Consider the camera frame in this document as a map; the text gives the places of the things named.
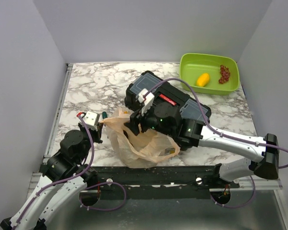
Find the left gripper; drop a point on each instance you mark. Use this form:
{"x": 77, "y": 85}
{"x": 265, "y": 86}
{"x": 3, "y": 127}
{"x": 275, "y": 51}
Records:
{"x": 98, "y": 132}

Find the red fake grapes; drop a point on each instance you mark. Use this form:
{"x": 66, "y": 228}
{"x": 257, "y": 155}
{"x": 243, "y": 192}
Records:
{"x": 225, "y": 74}

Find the green handled screwdriver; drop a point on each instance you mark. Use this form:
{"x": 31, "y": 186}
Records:
{"x": 104, "y": 115}

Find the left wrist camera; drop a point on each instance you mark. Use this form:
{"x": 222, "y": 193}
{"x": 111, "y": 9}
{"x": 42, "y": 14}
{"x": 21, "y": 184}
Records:
{"x": 91, "y": 119}

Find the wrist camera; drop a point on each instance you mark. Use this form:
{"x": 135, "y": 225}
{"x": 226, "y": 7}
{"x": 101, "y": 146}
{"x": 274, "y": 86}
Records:
{"x": 91, "y": 119}
{"x": 146, "y": 99}

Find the yellow fake lemon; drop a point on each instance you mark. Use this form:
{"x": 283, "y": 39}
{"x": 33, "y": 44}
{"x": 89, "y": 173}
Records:
{"x": 203, "y": 80}

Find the green plastic basin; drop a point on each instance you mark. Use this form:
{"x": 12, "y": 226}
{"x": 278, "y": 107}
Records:
{"x": 210, "y": 74}

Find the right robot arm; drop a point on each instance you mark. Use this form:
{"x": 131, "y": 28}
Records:
{"x": 259, "y": 154}

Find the black front mounting rail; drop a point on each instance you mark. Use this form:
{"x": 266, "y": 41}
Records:
{"x": 164, "y": 182}

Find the black plastic toolbox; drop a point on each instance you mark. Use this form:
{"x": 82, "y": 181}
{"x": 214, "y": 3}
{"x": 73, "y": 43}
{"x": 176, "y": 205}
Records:
{"x": 168, "y": 95}

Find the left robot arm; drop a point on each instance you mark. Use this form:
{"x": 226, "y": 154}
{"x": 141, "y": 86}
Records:
{"x": 64, "y": 176}

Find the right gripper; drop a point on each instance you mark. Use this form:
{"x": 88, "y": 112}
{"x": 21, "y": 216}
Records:
{"x": 136, "y": 118}

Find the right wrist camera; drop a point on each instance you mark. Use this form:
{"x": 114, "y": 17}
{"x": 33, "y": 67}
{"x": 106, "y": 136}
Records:
{"x": 146, "y": 99}

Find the translucent orange plastic bag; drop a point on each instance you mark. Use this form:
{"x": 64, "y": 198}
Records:
{"x": 145, "y": 150}

